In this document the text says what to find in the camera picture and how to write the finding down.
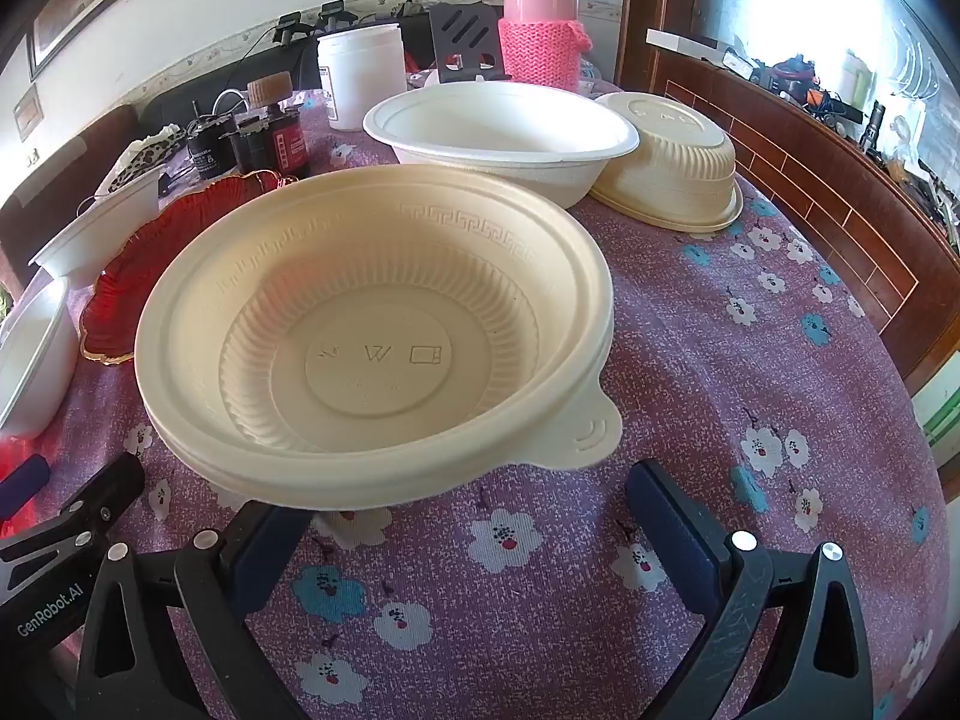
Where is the purple floral tablecloth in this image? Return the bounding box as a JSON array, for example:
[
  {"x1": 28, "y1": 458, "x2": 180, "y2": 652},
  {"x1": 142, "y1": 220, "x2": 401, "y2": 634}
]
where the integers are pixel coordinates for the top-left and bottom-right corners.
[{"x1": 0, "y1": 86, "x2": 950, "y2": 720}]

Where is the deep beige ribbed bowl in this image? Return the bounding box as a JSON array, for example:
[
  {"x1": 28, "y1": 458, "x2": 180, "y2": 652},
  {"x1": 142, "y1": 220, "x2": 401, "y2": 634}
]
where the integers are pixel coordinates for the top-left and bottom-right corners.
[{"x1": 587, "y1": 92, "x2": 745, "y2": 233}]

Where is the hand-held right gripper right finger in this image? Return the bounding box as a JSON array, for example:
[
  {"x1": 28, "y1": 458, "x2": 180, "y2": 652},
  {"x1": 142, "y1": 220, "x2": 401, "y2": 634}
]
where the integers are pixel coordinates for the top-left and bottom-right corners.
[{"x1": 626, "y1": 459, "x2": 875, "y2": 720}]

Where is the white plastic jar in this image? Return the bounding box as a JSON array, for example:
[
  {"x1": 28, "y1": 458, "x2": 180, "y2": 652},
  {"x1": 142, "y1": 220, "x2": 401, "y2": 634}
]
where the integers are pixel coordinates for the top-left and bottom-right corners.
[{"x1": 316, "y1": 22, "x2": 408, "y2": 132}]

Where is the small framed picture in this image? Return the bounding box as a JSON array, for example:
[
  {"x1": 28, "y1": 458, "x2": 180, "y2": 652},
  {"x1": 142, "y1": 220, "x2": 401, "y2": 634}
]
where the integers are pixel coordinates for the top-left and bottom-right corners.
[{"x1": 11, "y1": 85, "x2": 42, "y2": 142}]

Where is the brown armchair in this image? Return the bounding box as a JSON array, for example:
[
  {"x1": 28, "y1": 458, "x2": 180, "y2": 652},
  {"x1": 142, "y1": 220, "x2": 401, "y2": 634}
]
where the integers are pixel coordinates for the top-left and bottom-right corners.
[{"x1": 0, "y1": 105, "x2": 140, "y2": 278}]

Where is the wide beige patterned bowl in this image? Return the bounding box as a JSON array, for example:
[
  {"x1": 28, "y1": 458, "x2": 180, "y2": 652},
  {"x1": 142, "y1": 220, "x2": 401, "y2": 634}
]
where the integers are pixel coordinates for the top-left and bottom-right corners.
[{"x1": 133, "y1": 163, "x2": 623, "y2": 512}]

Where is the dark bottle with cork cap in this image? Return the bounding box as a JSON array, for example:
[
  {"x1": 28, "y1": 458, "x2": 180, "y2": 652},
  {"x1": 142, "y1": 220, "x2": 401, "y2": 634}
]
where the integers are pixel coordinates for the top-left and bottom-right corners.
[{"x1": 247, "y1": 72, "x2": 310, "y2": 177}]

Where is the leopard print cloth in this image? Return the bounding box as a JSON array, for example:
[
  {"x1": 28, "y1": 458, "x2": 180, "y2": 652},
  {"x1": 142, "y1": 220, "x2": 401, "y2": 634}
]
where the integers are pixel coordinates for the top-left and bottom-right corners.
[{"x1": 97, "y1": 124, "x2": 185, "y2": 196}]

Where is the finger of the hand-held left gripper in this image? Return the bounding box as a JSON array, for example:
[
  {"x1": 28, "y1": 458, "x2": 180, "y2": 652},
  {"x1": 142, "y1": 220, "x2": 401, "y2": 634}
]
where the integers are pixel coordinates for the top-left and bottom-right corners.
[
  {"x1": 0, "y1": 456, "x2": 52, "y2": 522},
  {"x1": 0, "y1": 452, "x2": 146, "y2": 605}
]

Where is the white flat box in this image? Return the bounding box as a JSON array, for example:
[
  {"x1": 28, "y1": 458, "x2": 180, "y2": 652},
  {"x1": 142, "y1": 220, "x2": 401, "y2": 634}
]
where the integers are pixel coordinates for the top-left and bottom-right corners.
[{"x1": 646, "y1": 28, "x2": 740, "y2": 65}]

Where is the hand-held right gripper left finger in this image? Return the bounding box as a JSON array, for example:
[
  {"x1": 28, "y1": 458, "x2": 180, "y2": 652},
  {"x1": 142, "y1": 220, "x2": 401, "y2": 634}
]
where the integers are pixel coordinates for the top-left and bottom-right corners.
[{"x1": 75, "y1": 499, "x2": 316, "y2": 720}]

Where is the red glass plate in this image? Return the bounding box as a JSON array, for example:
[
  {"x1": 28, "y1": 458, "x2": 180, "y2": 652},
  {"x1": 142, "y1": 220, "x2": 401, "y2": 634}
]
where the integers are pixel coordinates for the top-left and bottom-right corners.
[{"x1": 79, "y1": 171, "x2": 301, "y2": 366}]

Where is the large white bowl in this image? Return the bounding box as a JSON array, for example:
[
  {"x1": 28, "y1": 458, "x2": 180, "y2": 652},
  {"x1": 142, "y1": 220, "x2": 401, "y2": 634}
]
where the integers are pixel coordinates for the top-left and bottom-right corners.
[{"x1": 363, "y1": 82, "x2": 641, "y2": 209}]

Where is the wooden partition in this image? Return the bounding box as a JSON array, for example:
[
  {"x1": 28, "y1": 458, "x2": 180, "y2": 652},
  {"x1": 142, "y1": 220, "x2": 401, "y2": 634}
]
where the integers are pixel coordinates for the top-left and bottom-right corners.
[{"x1": 615, "y1": 0, "x2": 960, "y2": 395}]

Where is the small white bowl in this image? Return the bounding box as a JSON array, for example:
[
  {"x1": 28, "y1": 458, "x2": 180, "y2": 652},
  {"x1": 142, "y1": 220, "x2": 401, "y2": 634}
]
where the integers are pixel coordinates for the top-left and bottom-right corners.
[
  {"x1": 28, "y1": 165, "x2": 164, "y2": 293},
  {"x1": 0, "y1": 277, "x2": 80, "y2": 440}
]

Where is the pink thermos with knitted sleeve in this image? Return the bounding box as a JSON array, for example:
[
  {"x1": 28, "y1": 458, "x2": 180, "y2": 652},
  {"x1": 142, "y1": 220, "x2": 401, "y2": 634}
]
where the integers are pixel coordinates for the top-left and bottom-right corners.
[{"x1": 498, "y1": 0, "x2": 593, "y2": 95}]

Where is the black leather sofa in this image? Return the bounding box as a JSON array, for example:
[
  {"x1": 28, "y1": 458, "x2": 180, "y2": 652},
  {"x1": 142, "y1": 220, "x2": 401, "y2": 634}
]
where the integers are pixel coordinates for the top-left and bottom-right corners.
[{"x1": 139, "y1": 15, "x2": 443, "y2": 143}]

